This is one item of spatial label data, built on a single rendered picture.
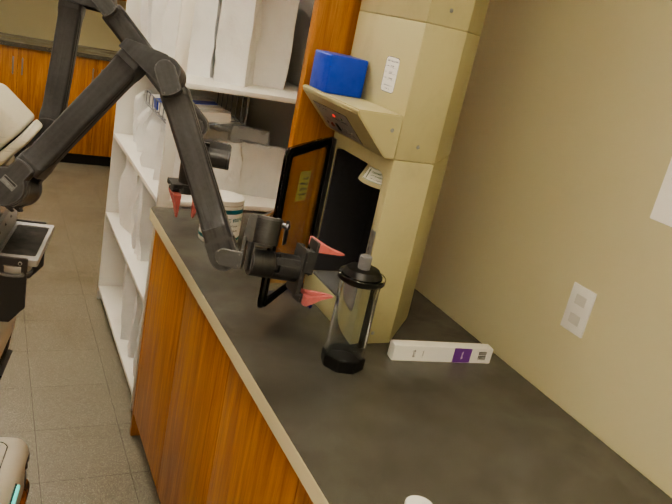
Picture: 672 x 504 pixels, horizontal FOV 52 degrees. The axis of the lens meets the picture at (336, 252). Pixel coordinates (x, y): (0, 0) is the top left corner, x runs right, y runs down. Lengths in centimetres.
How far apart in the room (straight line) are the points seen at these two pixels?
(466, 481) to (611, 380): 47
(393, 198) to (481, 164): 47
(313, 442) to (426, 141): 72
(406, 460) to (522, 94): 102
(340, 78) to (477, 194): 56
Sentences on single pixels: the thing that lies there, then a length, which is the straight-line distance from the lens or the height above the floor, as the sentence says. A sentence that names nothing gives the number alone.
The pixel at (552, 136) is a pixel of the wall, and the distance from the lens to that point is 182.
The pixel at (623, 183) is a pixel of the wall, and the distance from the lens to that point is 165.
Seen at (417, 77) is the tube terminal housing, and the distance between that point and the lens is 156.
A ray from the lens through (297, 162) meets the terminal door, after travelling 163.
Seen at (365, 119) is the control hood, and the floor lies 149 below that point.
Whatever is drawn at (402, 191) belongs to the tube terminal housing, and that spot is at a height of 134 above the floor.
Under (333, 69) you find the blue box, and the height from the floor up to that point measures 157.
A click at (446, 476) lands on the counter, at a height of 94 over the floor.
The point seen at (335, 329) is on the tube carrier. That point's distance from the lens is 155.
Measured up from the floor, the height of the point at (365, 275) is 118.
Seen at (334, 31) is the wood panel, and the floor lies 165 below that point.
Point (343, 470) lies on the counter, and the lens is 128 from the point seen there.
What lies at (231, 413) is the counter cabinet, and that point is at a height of 75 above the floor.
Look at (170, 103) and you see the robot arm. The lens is 143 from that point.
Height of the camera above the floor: 168
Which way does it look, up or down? 18 degrees down
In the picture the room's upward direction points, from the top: 12 degrees clockwise
